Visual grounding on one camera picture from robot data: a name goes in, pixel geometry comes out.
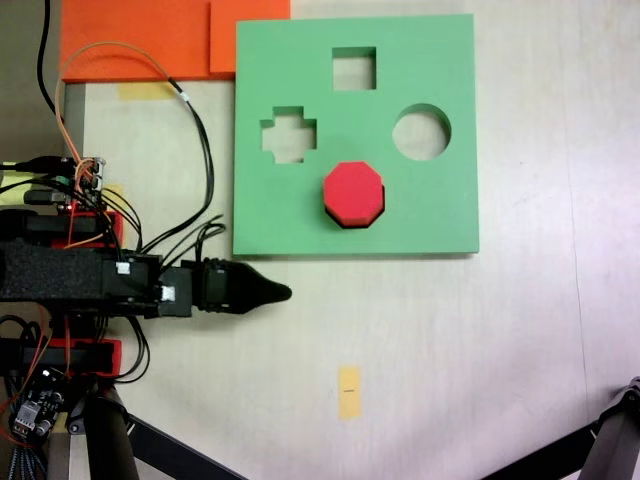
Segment yellow tape marker strip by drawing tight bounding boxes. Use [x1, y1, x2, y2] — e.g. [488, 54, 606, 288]
[338, 365, 362, 420]

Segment braided cable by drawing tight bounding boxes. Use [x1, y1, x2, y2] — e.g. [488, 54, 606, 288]
[7, 443, 49, 480]

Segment long orange wire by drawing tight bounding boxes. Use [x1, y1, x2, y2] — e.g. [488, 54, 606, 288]
[53, 41, 176, 170]

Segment black USB cable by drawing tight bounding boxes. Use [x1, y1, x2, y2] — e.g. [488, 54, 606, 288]
[0, 155, 65, 174]

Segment short orange wire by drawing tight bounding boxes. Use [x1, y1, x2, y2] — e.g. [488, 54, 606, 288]
[62, 233, 110, 249]

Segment power converter circuit board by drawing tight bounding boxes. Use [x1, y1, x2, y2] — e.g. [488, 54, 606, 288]
[8, 368, 69, 447]

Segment black base cable loop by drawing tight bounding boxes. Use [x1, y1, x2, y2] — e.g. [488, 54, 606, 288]
[112, 317, 152, 384]

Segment black servo cable bundle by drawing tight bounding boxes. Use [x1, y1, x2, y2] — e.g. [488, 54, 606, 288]
[137, 77, 217, 254]

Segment thick black cable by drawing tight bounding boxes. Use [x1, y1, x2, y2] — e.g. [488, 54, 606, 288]
[38, 0, 59, 117]

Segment yellow tape patch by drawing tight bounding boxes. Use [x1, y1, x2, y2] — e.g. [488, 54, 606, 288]
[118, 82, 176, 101]

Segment motor driver circuit board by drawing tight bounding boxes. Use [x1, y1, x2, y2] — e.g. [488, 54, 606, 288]
[53, 156, 107, 202]

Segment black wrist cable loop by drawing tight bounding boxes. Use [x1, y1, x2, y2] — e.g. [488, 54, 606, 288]
[159, 213, 227, 269]

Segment red octagonal pillar block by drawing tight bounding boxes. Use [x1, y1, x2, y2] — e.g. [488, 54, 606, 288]
[322, 160, 387, 230]

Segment dark tripod leg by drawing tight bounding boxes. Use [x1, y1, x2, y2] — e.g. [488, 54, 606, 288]
[582, 377, 640, 480]
[82, 387, 140, 480]

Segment large orange foam slab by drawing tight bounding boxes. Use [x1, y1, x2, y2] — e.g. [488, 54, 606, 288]
[59, 0, 237, 84]

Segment black tripod brace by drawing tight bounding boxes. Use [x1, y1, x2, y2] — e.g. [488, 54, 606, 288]
[124, 413, 251, 480]

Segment green shape sorting board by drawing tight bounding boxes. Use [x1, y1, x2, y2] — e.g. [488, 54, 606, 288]
[232, 13, 481, 260]

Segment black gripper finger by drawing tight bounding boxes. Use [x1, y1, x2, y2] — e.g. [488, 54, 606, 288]
[232, 263, 293, 295]
[232, 290, 293, 315]

